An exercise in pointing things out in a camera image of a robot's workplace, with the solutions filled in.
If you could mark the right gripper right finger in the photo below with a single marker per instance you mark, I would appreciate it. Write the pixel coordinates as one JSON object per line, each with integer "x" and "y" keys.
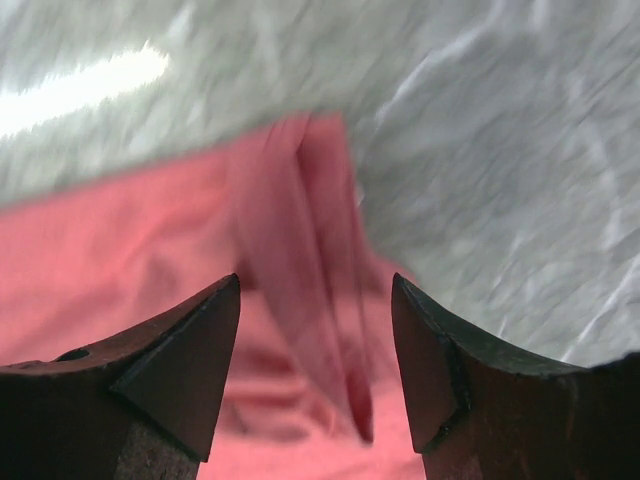
{"x": 479, "y": 407}

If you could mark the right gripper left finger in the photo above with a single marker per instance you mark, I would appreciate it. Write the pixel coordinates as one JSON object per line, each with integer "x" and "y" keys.
{"x": 142, "y": 404}

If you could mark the salmon pink t shirt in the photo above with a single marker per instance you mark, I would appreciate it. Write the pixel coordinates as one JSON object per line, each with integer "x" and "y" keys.
{"x": 313, "y": 390}

